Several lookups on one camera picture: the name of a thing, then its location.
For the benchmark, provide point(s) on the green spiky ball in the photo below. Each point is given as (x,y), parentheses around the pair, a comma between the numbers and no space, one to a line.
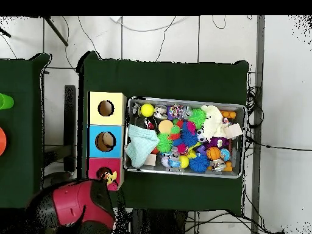
(197,118)

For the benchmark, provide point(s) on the plain wooden block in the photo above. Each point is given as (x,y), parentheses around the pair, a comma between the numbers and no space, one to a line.
(233,131)

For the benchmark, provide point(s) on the clear mesh bin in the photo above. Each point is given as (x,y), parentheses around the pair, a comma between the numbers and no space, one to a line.
(237,163)

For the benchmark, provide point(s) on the orange toy basketball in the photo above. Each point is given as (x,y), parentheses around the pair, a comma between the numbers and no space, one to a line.
(213,153)

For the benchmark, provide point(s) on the dark green table cloth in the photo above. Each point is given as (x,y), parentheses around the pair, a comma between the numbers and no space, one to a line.
(170,78)
(24,122)

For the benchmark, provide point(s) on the green cup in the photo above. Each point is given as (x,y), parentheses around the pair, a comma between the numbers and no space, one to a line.
(5,101)

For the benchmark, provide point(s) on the yellow ball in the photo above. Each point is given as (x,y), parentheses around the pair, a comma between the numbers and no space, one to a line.
(147,109)

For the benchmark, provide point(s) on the yellow rubber duck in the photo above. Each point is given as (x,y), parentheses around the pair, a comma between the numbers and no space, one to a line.
(112,178)

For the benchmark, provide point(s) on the blue spiky ball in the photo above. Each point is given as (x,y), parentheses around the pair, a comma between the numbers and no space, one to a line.
(199,163)

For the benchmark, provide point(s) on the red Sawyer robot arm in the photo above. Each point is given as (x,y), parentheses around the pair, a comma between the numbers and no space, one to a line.
(73,204)

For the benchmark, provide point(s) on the black tripod leg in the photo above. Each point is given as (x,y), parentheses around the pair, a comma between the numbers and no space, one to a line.
(56,30)

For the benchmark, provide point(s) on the cream knitted cloth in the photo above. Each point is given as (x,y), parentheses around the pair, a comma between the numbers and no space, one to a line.
(213,124)

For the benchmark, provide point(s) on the wooden box with three holes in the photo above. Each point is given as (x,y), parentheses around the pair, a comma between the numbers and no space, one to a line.
(117,141)

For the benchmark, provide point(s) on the orange foam disc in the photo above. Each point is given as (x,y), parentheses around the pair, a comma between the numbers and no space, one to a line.
(165,126)

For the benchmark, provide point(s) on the silver soda can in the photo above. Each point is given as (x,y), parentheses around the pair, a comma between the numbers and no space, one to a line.
(160,112)

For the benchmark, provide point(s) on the orange round object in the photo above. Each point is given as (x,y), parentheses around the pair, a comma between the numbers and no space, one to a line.
(2,141)

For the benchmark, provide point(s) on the mint green cloth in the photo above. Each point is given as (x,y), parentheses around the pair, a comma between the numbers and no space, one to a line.
(141,144)

